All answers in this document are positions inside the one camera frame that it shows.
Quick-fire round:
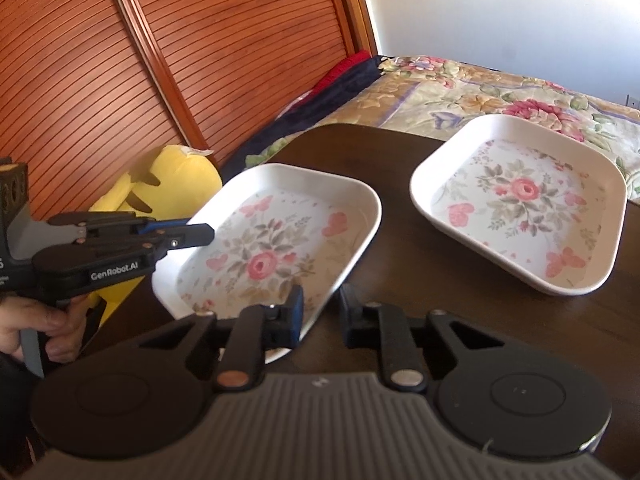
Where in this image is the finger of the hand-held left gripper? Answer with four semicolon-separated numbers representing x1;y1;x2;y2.
82;224;216;264
47;211;191;241

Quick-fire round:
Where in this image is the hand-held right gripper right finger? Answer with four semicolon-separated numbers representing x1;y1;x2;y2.
339;284;506;392

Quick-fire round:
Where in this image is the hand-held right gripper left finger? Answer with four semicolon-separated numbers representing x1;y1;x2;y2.
131;285;306;394

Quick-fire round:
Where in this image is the white floral square plate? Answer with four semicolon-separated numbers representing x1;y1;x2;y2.
409;113;628;297
151;162;383;365

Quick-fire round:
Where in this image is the person's left hand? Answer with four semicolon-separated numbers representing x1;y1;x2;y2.
0;294;89;364

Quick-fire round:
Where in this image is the yellow plush toy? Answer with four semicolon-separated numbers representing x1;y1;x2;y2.
89;144;224;322

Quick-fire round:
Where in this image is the navy blue cloth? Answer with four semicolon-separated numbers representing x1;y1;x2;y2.
220;55;387;172

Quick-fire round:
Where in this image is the wooden slatted wardrobe door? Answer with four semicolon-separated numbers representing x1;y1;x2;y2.
0;0;207;222
102;0;372;171

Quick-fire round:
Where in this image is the red cloth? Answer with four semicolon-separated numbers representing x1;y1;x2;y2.
306;50;375;100

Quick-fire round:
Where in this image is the floral bed blanket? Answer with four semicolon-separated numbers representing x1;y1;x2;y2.
245;55;640;207

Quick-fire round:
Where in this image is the wooden wardrobe frame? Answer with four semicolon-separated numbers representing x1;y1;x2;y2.
334;0;379;58

